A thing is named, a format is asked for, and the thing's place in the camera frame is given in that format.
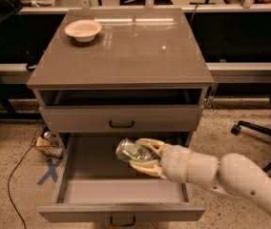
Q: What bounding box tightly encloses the white paper bowl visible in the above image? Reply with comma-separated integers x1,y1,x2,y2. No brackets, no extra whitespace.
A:
65,20,102,43

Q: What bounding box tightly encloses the green soda can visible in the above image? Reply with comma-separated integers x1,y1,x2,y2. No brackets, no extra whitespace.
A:
115,138,157,162

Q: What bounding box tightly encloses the grey drawer cabinet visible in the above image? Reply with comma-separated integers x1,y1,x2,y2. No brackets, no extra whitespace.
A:
28,8,213,145

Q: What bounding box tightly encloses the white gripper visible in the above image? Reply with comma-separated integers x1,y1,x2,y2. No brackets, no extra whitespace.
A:
129,138,192,183

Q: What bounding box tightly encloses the wire basket with items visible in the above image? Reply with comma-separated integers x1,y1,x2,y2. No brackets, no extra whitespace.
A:
31,125,64,158

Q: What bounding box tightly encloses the black floor cable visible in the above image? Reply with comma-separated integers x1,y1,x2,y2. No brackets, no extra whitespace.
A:
7,145,36,229

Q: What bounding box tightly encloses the open grey drawer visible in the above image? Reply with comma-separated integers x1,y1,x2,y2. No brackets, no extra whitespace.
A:
38,135,205,226

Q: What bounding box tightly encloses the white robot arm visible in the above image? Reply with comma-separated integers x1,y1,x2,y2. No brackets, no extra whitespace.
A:
130,138,271,216

